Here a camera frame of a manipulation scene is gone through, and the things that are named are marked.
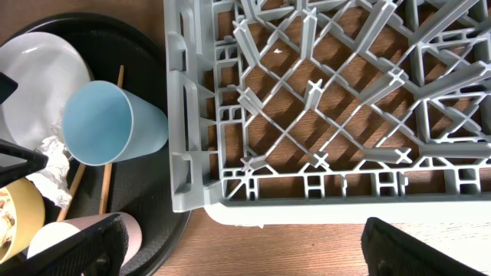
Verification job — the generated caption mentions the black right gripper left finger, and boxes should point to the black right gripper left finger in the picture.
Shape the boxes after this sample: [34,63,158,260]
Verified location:
[1,218,127,276]

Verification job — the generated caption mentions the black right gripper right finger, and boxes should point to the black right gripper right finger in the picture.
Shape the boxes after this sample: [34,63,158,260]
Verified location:
[361,217,482,276]

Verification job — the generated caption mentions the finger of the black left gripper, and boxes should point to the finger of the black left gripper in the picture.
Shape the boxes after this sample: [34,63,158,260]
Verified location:
[1,140,48,188]
[0,72,18,104]

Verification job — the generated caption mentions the pink plastic cup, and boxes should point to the pink plastic cup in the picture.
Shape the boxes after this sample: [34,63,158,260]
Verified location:
[27,212,143,266]

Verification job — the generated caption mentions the yellow bowl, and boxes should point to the yellow bowl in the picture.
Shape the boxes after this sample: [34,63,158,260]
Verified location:
[1,178,45,264]

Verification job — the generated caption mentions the food scraps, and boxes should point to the food scraps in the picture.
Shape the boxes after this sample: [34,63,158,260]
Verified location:
[1,189,15,247]

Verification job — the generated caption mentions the grey dishwasher rack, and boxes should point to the grey dishwasher rack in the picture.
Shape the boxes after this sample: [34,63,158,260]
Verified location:
[164,0,490,225]

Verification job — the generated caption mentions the grey round plate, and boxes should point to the grey round plate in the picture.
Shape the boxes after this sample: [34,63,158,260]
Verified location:
[1,32,91,150]

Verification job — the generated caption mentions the left wooden chopstick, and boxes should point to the left wooden chopstick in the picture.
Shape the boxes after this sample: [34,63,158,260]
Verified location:
[57,163,86,222]

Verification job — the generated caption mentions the wooden chopstick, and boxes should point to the wooden chopstick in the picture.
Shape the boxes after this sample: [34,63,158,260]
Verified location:
[57,163,86,222]
[98,64,126,215]

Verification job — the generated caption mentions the right wooden chopstick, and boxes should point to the right wooden chopstick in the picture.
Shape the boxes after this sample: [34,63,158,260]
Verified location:
[98,64,126,215]

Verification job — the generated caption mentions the round black serving tray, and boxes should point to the round black serving tray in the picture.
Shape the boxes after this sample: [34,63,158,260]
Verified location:
[1,13,189,275]

